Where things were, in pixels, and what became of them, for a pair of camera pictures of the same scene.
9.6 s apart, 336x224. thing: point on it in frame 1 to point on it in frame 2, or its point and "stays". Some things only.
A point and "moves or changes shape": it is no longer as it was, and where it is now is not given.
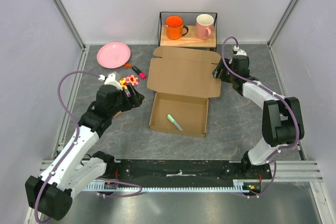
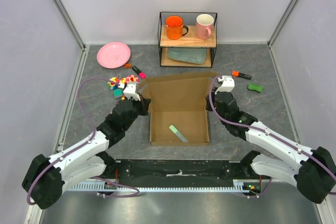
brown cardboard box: x=184 y=80 moves or changes shape
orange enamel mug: x=174 y=24 stays
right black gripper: x=216 y=72 to x=208 y=106
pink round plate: x=113 y=54 stays
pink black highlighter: x=139 y=72 stays
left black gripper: x=134 y=100 to x=144 y=104
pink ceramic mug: x=204 y=22 stays
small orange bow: x=127 y=65 stays
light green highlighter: x=174 y=122 to x=180 y=136
